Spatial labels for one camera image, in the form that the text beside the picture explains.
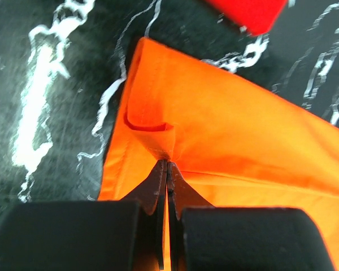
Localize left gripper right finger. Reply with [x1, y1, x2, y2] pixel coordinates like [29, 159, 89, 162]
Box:
[167, 162, 214, 270]

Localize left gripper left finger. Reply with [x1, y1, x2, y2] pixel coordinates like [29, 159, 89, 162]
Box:
[121, 160, 167, 270]

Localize orange t shirt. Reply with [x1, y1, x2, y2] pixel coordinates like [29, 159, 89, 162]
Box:
[99, 38, 339, 270]

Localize black marble pattern mat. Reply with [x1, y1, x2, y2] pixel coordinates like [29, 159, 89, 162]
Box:
[0, 1, 339, 217]

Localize folded red t shirt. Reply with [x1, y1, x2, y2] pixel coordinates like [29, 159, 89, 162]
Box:
[202, 0, 288, 36]

